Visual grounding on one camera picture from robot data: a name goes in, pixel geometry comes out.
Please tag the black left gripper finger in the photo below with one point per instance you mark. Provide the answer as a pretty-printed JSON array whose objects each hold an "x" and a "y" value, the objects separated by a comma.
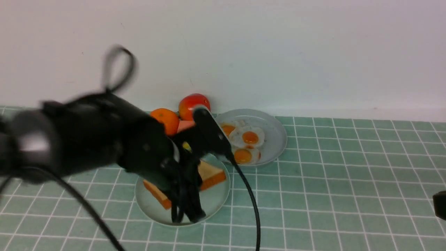
[
  {"x": 193, "y": 182},
  {"x": 177, "y": 194}
]

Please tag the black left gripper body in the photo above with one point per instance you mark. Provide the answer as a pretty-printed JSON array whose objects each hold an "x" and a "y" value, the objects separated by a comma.
[{"x": 149, "y": 152}]

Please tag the toast slice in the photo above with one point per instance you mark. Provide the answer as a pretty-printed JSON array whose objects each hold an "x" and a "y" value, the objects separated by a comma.
[{"x": 211, "y": 176}]

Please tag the fried egg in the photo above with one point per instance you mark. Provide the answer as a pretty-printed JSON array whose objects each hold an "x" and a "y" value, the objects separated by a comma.
[
  {"x": 229, "y": 126},
  {"x": 246, "y": 156},
  {"x": 247, "y": 137}
]

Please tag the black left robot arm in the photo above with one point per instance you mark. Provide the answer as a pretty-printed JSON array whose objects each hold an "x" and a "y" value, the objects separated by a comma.
[{"x": 94, "y": 131}]

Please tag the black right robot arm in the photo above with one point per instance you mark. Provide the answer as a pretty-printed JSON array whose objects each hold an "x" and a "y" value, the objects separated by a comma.
[{"x": 439, "y": 204}]

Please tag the green centre plate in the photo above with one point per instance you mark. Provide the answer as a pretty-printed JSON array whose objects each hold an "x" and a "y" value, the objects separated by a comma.
[{"x": 212, "y": 199}]

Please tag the yellow block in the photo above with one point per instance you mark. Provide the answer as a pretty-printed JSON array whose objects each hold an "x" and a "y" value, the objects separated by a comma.
[{"x": 187, "y": 147}]

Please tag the orange fruit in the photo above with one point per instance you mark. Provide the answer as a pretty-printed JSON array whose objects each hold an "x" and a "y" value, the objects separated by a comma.
[{"x": 168, "y": 118}]

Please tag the salmon pink block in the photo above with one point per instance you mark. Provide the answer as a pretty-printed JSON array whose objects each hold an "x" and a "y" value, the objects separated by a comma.
[{"x": 184, "y": 124}]

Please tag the red apple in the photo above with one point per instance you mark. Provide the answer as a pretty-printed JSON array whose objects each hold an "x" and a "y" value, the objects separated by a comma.
[{"x": 187, "y": 104}]

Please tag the grey egg plate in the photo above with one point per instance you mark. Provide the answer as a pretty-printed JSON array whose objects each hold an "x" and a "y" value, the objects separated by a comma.
[{"x": 276, "y": 136}]

